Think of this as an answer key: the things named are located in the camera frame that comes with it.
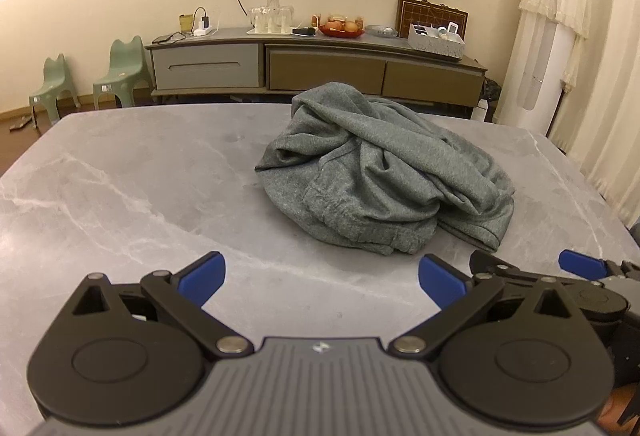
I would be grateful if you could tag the long grey and brown cabinet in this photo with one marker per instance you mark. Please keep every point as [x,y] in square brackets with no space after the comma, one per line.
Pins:
[325,70]

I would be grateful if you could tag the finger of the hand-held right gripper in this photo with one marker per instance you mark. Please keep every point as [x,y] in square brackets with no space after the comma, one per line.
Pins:
[580,263]
[492,262]

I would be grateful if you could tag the glass dish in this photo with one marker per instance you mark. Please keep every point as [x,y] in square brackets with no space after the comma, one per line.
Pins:
[381,31]

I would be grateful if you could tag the beige window curtain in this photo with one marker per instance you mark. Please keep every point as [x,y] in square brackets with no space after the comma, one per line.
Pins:
[612,90]

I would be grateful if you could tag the white bottle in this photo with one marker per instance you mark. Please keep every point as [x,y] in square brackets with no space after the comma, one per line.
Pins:
[480,110]

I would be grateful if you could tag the white power strip with charger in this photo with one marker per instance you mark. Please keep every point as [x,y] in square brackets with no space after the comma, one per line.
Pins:
[204,29]

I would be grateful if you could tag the yellow cup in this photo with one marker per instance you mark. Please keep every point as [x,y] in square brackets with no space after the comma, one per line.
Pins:
[186,23]

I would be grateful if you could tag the white tower air conditioner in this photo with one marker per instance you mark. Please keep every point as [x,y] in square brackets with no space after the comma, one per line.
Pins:
[537,80]

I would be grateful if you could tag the grey organizer box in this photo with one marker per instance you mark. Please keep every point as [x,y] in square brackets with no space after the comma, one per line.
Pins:
[435,45]

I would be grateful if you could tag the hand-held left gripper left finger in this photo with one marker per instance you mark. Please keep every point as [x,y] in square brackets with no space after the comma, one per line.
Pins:
[202,278]

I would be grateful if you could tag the cluster of glass cups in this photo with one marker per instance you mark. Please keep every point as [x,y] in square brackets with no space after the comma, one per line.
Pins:
[270,15]

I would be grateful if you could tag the black phone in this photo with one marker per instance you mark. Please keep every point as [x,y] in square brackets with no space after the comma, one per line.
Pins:
[167,38]

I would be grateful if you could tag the green plastic chair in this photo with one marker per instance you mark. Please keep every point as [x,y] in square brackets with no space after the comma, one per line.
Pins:
[122,65]
[52,78]

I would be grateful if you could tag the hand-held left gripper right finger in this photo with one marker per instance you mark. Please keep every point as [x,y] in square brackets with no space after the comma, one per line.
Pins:
[440,281]

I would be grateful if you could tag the red plate of fruit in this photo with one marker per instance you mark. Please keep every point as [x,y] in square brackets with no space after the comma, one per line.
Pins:
[342,28]

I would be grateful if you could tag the black bag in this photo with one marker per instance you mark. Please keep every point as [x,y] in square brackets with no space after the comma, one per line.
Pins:
[492,89]

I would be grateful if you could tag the black remote control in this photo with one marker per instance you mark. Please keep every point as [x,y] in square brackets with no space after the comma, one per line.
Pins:
[304,31]

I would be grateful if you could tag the wooden chessboard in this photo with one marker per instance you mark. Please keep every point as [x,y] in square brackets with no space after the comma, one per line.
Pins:
[425,13]

